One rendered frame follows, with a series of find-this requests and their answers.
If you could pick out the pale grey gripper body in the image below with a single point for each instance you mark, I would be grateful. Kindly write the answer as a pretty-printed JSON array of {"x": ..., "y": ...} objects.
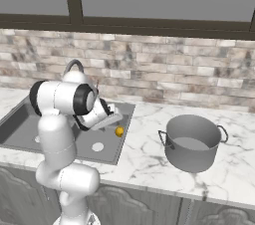
[{"x": 107, "y": 121}]

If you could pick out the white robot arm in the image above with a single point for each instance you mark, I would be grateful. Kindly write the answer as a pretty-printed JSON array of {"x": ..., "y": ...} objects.
[{"x": 56, "y": 136}]

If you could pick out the yellow lemon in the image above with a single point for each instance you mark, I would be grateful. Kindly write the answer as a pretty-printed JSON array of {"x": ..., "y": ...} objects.
[{"x": 119, "y": 131}]

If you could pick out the grey steel sink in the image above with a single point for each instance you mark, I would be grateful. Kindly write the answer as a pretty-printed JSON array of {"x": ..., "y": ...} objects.
[{"x": 20, "y": 129}]

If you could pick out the grey steel pot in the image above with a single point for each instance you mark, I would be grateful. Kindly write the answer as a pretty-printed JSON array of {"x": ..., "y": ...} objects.
[{"x": 192, "y": 156}]

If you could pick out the grey curved tap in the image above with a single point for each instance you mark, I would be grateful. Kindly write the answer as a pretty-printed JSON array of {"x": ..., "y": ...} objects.
[{"x": 73, "y": 62}]

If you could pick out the grey cupboard door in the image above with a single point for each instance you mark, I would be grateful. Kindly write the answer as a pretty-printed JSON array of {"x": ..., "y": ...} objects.
[
  {"x": 225, "y": 214},
  {"x": 132, "y": 207},
  {"x": 20, "y": 199}
]

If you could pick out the dark brown window frame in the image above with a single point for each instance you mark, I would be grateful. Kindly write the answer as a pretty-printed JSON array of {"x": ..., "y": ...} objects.
[{"x": 74, "y": 3}]

